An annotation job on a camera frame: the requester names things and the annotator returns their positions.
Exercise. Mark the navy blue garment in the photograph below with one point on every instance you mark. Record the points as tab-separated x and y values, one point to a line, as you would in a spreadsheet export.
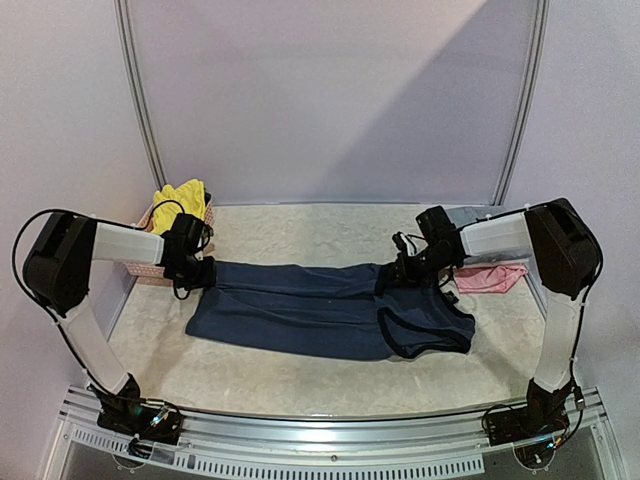
339	313

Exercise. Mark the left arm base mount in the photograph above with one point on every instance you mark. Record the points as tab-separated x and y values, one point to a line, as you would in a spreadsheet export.
128	413

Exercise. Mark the grey blue button shirt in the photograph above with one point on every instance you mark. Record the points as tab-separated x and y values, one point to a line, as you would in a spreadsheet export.
460	215

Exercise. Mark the pink folded garment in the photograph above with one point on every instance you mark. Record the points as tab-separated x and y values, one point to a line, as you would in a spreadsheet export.
498	279

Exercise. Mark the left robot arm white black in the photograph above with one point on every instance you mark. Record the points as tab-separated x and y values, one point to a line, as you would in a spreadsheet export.
56	273

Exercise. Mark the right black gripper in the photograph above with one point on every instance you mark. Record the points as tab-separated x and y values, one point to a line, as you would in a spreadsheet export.
398	273

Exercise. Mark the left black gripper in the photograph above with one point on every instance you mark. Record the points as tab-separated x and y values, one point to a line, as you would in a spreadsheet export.
207	279

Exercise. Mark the aluminium corner post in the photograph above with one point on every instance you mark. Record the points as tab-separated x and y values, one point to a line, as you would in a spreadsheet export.
132	69
525	99

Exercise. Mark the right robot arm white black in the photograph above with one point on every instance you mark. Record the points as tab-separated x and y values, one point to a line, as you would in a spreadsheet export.
562	256

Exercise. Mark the right aluminium corner post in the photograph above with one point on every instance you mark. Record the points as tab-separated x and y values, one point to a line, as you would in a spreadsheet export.
525	99

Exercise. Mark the pink plastic laundry basket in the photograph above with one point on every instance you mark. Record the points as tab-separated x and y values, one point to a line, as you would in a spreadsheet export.
151	274

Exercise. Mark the yellow garment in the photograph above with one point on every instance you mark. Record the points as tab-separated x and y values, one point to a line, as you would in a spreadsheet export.
168	202

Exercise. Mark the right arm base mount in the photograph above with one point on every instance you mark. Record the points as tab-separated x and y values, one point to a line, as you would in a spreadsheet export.
543	414

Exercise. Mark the left aluminium corner post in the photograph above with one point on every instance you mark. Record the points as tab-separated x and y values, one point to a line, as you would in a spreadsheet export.
132	69

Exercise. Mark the aluminium front rail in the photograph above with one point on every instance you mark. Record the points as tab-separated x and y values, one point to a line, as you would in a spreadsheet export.
214	445

